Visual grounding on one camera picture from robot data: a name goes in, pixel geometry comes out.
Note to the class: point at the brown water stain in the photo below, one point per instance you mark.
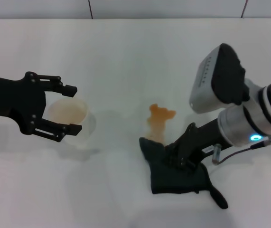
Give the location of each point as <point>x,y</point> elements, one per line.
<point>157,118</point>

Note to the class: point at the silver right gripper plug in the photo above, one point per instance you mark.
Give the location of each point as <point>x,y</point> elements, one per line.
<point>216,153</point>

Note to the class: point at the dark blue rag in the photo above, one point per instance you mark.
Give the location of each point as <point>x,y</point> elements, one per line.
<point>171,180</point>

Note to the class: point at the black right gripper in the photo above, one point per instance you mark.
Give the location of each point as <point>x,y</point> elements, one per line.
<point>201,137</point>

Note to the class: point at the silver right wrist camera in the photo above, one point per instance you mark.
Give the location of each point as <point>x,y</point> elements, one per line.
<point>220,71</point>

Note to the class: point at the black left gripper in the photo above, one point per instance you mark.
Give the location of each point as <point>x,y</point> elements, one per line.
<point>14,99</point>

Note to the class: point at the clear plastic cup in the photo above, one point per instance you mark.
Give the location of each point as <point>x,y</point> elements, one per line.
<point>66,110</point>

